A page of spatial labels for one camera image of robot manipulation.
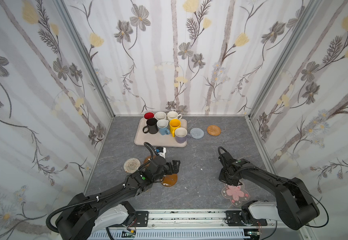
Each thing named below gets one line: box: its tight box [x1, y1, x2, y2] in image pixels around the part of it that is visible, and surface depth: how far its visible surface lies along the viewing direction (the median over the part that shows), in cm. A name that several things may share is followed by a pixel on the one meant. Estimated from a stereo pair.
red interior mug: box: [143, 111, 155, 121], surface depth 113 cm
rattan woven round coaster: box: [206, 125, 222, 136], surface depth 113 cm
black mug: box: [142, 118, 159, 135], surface depth 107 cm
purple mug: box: [175, 127, 192, 144], surface depth 104 cm
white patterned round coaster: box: [123, 158, 141, 174], surface depth 95 cm
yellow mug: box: [169, 119, 181, 138], surface depth 103 cm
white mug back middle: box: [154, 111, 168, 121], surface depth 113 cm
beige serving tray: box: [134, 118, 188, 147], surface depth 109 cm
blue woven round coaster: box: [189, 128, 205, 139], surface depth 113 cm
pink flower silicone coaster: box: [221, 182, 250, 206], surface depth 84 cm
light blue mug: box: [156, 119, 170, 136], surface depth 103 cm
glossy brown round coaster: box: [161, 173, 178, 187], surface depth 87 cm
